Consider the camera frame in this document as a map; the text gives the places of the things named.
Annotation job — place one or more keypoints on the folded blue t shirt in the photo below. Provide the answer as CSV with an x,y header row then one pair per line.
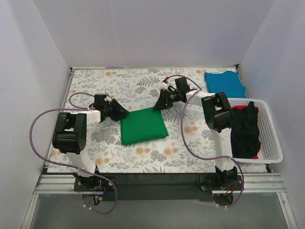
x,y
227,82

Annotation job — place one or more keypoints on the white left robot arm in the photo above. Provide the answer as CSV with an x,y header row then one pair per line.
x,y
70,136

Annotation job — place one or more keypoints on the green t shirt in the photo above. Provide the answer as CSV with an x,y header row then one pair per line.
x,y
142,126

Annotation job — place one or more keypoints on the black t shirt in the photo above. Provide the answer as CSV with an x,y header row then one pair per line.
x,y
245,128

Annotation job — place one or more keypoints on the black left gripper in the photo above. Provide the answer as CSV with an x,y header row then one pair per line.
x,y
116,109

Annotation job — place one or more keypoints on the aluminium frame rail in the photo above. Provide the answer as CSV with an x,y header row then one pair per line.
x,y
253,183

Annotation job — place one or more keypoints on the white plastic laundry basket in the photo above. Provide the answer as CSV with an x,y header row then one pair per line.
x,y
270,152

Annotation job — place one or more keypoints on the red t shirt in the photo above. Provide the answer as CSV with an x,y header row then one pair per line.
x,y
238,107

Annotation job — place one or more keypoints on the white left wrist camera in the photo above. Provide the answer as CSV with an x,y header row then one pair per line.
x,y
108,98

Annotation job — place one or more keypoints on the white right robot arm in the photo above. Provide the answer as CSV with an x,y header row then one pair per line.
x,y
218,116

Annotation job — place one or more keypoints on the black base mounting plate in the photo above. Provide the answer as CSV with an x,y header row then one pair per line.
x,y
165,186

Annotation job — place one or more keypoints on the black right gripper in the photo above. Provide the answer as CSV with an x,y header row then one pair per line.
x,y
164,99

